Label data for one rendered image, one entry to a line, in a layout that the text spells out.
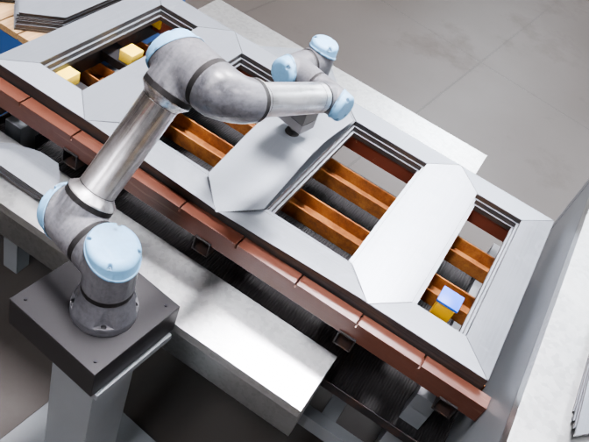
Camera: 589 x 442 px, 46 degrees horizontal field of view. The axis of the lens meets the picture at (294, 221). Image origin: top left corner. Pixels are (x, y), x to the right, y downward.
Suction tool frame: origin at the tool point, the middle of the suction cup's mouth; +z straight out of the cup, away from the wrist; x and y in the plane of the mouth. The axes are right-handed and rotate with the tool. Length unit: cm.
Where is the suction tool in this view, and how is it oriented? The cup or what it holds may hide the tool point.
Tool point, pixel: (290, 135)
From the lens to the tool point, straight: 202.0
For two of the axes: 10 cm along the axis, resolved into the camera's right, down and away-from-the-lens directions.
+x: -6.4, 3.9, -6.7
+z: -2.9, 6.8, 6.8
